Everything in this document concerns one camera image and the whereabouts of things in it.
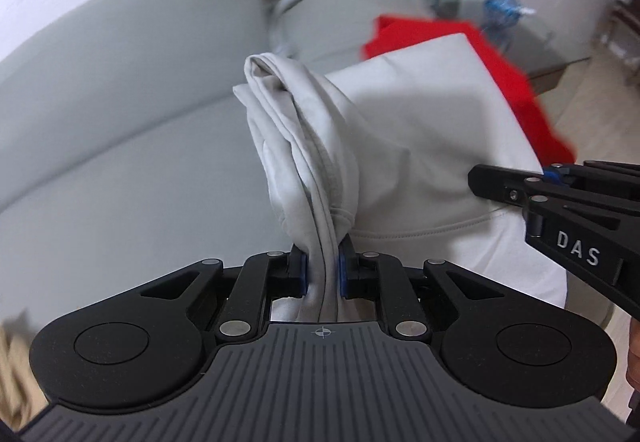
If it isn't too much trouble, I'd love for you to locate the white printed t-shirt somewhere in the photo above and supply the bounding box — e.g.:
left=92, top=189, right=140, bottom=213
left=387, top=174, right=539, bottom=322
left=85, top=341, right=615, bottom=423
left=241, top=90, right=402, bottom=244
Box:
left=234, top=33, right=567, bottom=323

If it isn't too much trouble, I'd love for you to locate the red folded garment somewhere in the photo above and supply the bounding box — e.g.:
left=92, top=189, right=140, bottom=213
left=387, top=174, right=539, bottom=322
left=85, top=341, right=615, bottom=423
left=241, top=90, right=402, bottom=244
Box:
left=360, top=15, right=576, bottom=167

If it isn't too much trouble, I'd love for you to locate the glass side table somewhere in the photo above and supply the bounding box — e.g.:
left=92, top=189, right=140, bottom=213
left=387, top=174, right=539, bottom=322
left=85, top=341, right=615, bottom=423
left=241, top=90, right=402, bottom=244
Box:
left=425, top=0, right=591, bottom=83

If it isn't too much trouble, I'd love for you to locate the blue plastic bottle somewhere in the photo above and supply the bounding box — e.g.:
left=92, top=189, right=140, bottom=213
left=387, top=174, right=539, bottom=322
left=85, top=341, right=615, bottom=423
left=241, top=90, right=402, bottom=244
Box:
left=483, top=0, right=537, bottom=29

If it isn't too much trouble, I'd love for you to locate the grey sofa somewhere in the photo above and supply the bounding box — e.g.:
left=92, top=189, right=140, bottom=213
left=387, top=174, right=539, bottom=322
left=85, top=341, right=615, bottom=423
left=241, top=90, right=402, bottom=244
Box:
left=0, top=0, right=452, bottom=323

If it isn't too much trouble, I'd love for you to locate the beige crumpled garment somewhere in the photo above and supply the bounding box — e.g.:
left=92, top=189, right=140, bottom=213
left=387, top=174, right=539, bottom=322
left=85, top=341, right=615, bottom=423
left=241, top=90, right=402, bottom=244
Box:
left=1, top=311, right=48, bottom=431

